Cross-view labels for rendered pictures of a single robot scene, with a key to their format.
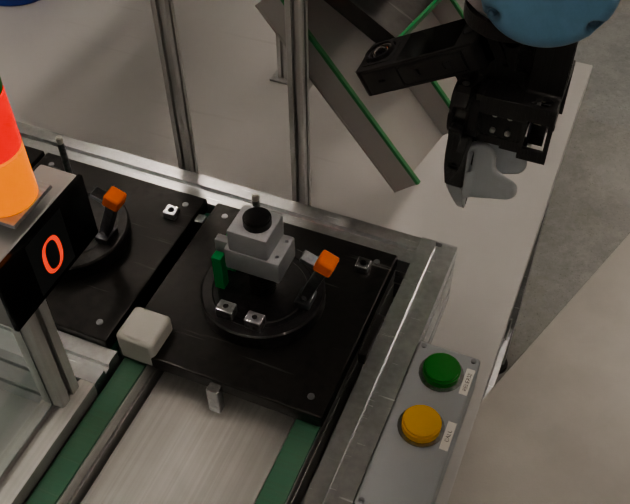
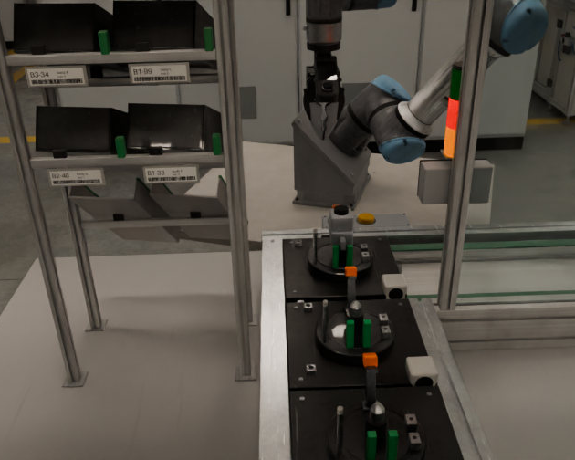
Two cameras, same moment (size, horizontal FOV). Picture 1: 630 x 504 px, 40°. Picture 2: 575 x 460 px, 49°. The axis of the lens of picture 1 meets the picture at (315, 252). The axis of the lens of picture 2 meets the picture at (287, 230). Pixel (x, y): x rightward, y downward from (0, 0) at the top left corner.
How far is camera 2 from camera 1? 1.59 m
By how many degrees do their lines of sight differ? 84
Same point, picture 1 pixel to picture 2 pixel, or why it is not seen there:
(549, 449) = not seen: hidden behind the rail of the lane
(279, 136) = (155, 359)
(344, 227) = (270, 260)
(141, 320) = (392, 280)
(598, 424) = (305, 224)
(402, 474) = (389, 219)
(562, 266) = not seen: outside the picture
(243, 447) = (406, 272)
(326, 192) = (204, 322)
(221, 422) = not seen: hidden behind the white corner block
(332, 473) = (404, 232)
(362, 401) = (367, 233)
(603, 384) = (284, 226)
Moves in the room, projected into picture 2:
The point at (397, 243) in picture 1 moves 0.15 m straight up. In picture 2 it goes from (270, 245) to (267, 185)
